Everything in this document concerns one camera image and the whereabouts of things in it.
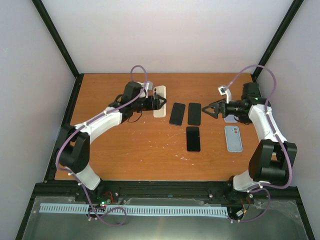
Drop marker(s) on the light blue phone case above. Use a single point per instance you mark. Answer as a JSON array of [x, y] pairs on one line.
[[233, 139]]

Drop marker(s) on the beige phone case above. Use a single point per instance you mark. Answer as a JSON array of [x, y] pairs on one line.
[[160, 95]]

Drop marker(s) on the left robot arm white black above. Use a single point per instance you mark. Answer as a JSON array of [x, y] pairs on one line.
[[74, 141]]

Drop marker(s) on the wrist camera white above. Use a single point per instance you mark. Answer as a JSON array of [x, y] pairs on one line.
[[224, 91], [148, 86]]

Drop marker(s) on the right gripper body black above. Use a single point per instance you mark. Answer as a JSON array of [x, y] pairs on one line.
[[225, 112]]

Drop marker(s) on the right black frame post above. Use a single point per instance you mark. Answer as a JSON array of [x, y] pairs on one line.
[[279, 33]]

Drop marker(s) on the left black frame post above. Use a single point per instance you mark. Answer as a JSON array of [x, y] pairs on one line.
[[47, 20]]

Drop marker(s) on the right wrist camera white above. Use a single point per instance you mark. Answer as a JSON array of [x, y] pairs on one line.
[[224, 91]]

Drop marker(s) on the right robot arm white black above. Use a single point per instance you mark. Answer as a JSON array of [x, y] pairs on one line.
[[272, 161]]

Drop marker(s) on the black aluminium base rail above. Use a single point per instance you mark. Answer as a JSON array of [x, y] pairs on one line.
[[215, 192]]

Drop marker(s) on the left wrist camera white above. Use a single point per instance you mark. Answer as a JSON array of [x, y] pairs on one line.
[[148, 86]]

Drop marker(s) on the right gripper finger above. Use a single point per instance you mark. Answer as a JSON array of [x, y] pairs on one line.
[[211, 112], [212, 105]]

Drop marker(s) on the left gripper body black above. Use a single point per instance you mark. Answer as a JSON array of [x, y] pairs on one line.
[[150, 106]]

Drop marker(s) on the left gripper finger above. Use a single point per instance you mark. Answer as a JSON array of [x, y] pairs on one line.
[[160, 98], [159, 105]]

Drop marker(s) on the blue-edged black smartphone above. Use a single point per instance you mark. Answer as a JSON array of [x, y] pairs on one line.
[[177, 114]]

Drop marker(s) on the light blue cable duct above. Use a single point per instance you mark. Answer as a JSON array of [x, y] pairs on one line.
[[140, 210]]

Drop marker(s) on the lilac phone case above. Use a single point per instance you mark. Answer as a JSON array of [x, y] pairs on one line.
[[230, 119]]

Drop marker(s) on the black frame post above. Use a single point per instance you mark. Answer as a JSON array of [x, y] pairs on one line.
[[47, 20], [279, 33]]

